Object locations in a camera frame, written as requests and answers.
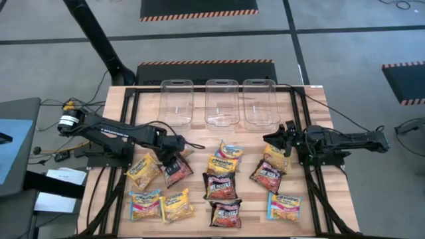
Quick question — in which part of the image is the yellow cable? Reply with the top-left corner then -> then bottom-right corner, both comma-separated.
42,141 -> 90,154

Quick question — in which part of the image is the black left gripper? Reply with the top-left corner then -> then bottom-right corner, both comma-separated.
155,131 -> 187,177

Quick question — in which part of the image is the blue Maruchan ramen pack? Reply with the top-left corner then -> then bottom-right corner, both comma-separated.
266,191 -> 303,222
128,189 -> 163,222
214,139 -> 245,163

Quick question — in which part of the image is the white paper sheet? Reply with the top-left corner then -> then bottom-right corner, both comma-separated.
34,191 -> 78,213
46,167 -> 88,186

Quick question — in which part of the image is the yellow Maruchan ramen pack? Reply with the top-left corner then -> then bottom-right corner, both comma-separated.
159,188 -> 195,224
262,143 -> 292,174
126,152 -> 161,191
206,155 -> 240,176

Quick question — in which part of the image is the grey device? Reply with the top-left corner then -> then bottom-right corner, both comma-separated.
394,116 -> 425,136

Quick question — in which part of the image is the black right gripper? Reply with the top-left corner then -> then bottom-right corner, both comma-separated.
262,130 -> 305,158

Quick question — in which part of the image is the clear plastic bin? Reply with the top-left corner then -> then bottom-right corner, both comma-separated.
204,78 -> 240,131
157,78 -> 195,127
242,78 -> 282,131

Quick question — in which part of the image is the black bar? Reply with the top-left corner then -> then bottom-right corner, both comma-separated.
23,170 -> 86,200

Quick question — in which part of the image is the black left wrist camera cable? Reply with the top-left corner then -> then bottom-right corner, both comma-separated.
132,119 -> 206,150

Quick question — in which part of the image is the black stand pole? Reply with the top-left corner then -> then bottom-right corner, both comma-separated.
62,0 -> 137,86

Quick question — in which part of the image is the blue sheet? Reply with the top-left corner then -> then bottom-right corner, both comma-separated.
0,118 -> 34,186

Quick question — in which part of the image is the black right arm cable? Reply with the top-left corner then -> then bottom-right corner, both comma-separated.
277,82 -> 385,133

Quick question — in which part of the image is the black floor cable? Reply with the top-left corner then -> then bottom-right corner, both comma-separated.
378,0 -> 412,10

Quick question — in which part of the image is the grey desk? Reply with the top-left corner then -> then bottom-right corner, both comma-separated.
0,97 -> 43,199

